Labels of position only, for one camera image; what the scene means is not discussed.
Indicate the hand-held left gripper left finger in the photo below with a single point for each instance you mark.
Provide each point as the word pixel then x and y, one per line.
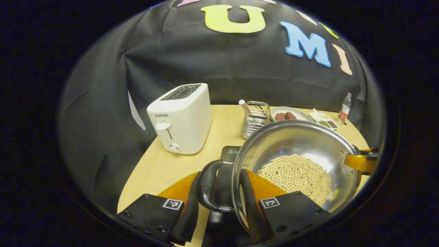
pixel 190 219

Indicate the portion of dark red beans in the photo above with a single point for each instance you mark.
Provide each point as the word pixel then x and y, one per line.
pixel 332 124

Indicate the black backdrop cloth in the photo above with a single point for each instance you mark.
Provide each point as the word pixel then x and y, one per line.
pixel 223 61

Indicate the white toaster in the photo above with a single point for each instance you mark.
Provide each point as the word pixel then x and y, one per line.
pixel 185 120

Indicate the round beige plate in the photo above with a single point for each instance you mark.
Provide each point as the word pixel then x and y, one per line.
pixel 301 115

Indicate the stainless steel pot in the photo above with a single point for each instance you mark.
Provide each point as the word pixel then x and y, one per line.
pixel 291 140

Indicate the pile of yellow soybeans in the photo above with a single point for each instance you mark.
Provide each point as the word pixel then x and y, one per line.
pixel 298 175

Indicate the pink striped straw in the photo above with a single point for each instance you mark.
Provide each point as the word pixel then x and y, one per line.
pixel 245 107

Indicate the raw red meat slice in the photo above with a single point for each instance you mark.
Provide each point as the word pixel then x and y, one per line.
pixel 284 116

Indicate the black induction cooktop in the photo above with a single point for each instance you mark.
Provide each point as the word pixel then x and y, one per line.
pixel 230 154

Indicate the portion of green beans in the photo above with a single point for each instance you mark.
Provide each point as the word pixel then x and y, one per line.
pixel 324 124

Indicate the clear plastic water bottle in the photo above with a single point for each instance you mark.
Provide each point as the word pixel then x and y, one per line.
pixel 344 109

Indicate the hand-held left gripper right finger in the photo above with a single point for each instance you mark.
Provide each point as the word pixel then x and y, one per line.
pixel 253 219

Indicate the white divided dish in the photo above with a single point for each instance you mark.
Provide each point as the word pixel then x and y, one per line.
pixel 317 116

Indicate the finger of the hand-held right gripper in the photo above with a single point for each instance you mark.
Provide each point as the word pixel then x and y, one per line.
pixel 358 162

